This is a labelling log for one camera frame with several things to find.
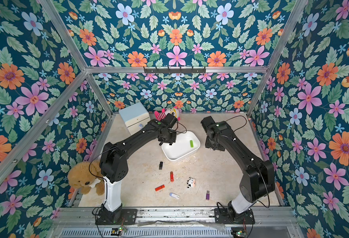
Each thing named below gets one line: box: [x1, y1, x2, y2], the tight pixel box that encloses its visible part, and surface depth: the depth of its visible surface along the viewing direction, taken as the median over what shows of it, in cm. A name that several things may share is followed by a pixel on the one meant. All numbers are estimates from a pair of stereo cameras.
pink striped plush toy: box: [154, 107, 181, 121], surface depth 113 cm
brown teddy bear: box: [67, 160, 105, 196], surface depth 72 cm
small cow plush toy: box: [186, 176, 196, 189], surface depth 85 cm
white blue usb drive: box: [169, 192, 181, 200], surface depth 82 cm
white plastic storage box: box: [161, 130, 201, 161], surface depth 100 cm
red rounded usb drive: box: [170, 171, 175, 183], surface depth 88 cm
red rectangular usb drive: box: [154, 184, 166, 192], surface depth 85 cm
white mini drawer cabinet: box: [118, 102, 151, 136], surface depth 101 cm
